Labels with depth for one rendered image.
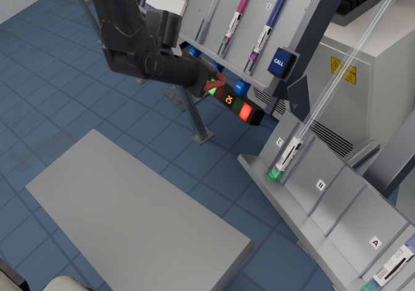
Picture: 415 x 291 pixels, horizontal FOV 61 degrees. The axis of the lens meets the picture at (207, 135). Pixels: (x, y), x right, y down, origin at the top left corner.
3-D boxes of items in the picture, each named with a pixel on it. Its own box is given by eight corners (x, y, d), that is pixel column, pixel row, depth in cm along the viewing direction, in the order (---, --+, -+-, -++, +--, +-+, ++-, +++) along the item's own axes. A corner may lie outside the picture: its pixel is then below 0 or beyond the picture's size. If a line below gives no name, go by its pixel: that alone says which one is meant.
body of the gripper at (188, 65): (190, 51, 77) (162, 43, 72) (217, 70, 70) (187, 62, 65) (179, 78, 79) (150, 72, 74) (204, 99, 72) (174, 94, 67)
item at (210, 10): (278, 90, 78) (268, 88, 76) (150, 10, 123) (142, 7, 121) (321, 5, 72) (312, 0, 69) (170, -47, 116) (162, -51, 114)
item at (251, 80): (283, 97, 80) (262, 92, 75) (155, 15, 125) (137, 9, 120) (285, 92, 80) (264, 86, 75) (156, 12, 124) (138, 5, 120)
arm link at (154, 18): (104, 63, 62) (143, 72, 58) (115, -5, 60) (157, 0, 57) (144, 71, 72) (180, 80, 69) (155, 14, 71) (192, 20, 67)
